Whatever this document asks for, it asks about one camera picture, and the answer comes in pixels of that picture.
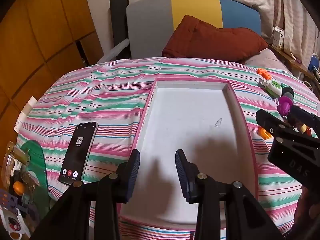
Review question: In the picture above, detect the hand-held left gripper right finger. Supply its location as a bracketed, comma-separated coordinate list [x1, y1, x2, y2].
[175, 149, 284, 240]

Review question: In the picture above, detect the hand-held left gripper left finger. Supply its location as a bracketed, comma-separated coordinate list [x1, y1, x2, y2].
[30, 149, 141, 240]

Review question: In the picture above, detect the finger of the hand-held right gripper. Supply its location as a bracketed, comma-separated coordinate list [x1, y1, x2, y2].
[287, 104, 320, 138]
[255, 109, 292, 140]

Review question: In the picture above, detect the orange plastic container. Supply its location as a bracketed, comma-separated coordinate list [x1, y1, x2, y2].
[258, 127, 272, 140]

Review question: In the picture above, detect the purple strainer cup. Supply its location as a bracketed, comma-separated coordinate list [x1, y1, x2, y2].
[277, 97, 293, 117]

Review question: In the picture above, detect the white tray with pink rim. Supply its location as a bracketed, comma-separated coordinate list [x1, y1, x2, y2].
[117, 77, 259, 232]

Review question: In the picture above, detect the grey black cylinder toy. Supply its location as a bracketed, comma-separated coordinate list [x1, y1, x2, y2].
[280, 84, 294, 100]

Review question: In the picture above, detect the green white toy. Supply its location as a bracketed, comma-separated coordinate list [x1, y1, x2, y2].
[259, 77, 283, 97]

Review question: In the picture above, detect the orange toy block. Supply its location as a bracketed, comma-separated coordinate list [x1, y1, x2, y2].
[257, 68, 272, 79]

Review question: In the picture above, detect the blue white round gadget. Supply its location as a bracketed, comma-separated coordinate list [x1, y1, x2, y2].
[308, 54, 320, 72]

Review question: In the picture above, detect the wooden bedside ledge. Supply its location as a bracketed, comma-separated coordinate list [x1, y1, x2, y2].
[266, 42, 320, 85]

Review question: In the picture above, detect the black smartphone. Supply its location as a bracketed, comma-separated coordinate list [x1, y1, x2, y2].
[59, 122, 99, 186]

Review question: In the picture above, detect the pale pink bedsheet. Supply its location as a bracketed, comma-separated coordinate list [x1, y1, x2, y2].
[246, 48, 288, 70]

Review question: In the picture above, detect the pink green striped blanket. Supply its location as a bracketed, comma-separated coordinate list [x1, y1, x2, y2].
[15, 56, 318, 240]

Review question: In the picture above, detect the white carton box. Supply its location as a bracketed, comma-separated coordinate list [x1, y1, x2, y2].
[272, 26, 286, 50]

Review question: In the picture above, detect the rust red pillow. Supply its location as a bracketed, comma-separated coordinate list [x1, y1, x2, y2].
[162, 15, 268, 63]

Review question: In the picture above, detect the small orange ball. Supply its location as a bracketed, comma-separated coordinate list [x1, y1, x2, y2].
[13, 181, 25, 195]

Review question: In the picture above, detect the glass jar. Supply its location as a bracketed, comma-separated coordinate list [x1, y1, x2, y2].
[1, 141, 32, 180]

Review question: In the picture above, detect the purple plastic item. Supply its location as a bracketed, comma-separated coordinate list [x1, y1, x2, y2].
[0, 189, 20, 210]

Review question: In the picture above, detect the white printed mug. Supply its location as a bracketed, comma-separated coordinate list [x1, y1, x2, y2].
[0, 205, 30, 240]

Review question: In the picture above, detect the grey yellow blue headboard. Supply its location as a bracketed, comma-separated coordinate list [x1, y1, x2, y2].
[126, 0, 262, 60]

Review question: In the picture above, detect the orange wooden wardrobe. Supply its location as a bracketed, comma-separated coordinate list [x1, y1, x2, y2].
[0, 0, 105, 180]

